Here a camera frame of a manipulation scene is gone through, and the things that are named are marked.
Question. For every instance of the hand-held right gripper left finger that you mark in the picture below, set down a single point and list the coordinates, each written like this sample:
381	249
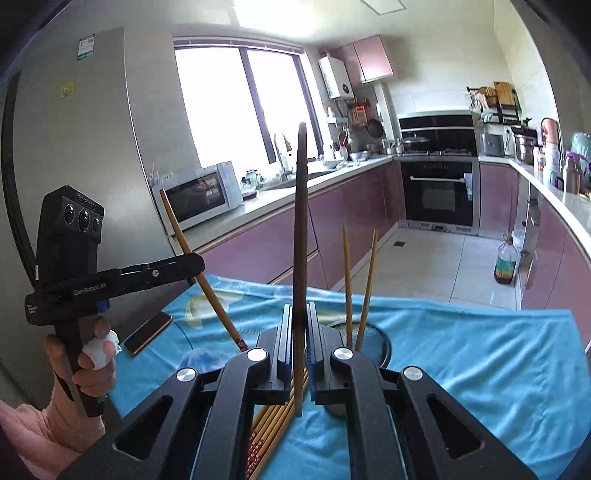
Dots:
287	344

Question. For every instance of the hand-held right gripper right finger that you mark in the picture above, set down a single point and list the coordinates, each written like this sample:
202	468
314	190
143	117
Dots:
314	346

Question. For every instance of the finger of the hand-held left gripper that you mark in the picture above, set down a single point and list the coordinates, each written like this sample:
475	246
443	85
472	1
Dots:
175	270

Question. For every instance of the metal mesh chopstick holder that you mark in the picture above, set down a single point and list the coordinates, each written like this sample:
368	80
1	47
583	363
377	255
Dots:
376	346

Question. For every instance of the long light wooden chopstick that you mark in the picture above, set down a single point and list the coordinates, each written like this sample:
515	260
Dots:
223	314

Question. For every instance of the thin bamboo chopstick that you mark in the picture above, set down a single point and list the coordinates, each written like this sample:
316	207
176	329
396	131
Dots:
347	286
367	286

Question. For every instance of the bunch of red-tipped chopsticks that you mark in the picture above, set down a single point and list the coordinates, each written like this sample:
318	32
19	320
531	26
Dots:
272	429

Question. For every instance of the dark brown chopstick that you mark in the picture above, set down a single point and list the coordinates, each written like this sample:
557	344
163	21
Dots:
300	230

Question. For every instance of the person's left forearm pink sleeve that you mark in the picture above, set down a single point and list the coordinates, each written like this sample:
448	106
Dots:
41	434

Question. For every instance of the person's left hand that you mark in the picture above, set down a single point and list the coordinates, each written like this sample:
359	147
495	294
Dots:
104	364

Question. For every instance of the white kitchen countertop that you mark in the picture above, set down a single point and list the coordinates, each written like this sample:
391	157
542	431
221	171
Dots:
217	226

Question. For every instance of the black smartphone orange edge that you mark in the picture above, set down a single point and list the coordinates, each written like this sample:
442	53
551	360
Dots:
147	333

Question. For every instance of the white microwave oven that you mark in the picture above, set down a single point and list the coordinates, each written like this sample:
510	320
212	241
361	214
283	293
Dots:
194	198

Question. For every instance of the long pink base cabinets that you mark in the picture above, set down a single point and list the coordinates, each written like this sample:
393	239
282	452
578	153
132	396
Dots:
258	240

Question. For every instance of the silver refrigerator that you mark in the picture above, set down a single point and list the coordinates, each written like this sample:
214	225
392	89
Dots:
92	152

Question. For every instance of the glass jars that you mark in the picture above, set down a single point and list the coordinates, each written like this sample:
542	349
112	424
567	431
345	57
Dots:
253	184

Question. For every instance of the kitchen sink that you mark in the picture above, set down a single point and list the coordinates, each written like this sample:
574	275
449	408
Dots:
295	181

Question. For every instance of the blue printed tablecloth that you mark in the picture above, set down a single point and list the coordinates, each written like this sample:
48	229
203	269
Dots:
461	369

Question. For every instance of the chrome kitchen faucet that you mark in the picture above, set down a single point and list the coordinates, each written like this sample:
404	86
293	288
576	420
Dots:
280	152

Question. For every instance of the yellow square sticker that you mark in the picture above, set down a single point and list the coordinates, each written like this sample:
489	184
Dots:
67	90

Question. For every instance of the dark framed kitchen window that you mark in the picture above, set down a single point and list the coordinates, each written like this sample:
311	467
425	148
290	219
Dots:
217	101

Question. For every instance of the black built-in oven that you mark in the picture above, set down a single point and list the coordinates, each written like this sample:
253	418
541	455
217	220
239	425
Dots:
436	194

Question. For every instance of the metal bowl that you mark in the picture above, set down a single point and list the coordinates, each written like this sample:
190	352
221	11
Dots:
359	155

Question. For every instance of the energy label sticker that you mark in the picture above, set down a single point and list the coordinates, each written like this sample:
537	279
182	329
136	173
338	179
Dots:
86	47

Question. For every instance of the cooking oil bottle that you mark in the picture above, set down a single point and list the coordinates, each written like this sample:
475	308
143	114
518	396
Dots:
505	265

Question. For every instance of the hanging frying pan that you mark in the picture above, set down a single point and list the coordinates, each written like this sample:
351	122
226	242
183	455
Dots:
375	128

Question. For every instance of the lidded wok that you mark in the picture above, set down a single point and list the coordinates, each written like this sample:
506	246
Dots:
415	144

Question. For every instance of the white bucket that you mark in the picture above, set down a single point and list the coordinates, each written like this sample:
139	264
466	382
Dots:
519	240

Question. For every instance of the black range hood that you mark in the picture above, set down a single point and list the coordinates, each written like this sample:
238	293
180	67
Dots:
436	125

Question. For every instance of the curved pink base cabinets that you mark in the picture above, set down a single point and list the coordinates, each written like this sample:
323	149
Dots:
554	258

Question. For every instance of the silver box appliance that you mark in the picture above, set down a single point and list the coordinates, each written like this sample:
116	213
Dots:
492	145

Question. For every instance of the stainless steel steamer pot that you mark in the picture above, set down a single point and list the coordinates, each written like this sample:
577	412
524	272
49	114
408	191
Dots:
525	148

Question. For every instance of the steel thermos bottle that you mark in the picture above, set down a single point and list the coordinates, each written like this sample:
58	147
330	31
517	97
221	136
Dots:
572	177

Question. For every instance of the pink tall kettle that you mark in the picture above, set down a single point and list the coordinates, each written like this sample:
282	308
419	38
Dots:
550	147

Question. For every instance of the wooden cutting board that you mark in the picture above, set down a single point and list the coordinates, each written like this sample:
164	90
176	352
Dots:
504	93

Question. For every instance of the green plastic bag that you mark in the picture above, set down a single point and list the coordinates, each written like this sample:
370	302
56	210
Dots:
582	145

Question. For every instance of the ceiling light panel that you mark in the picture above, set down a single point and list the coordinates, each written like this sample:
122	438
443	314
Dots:
383	4

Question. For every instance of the wall utensil rack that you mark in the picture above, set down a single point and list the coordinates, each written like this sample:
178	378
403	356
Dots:
356	115

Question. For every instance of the white wall water heater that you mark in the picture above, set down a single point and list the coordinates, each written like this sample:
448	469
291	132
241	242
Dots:
336	77

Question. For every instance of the pink wall cabinets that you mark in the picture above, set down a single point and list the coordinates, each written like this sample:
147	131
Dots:
369	60

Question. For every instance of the black wall rack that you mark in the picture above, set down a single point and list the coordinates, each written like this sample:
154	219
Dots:
505	113

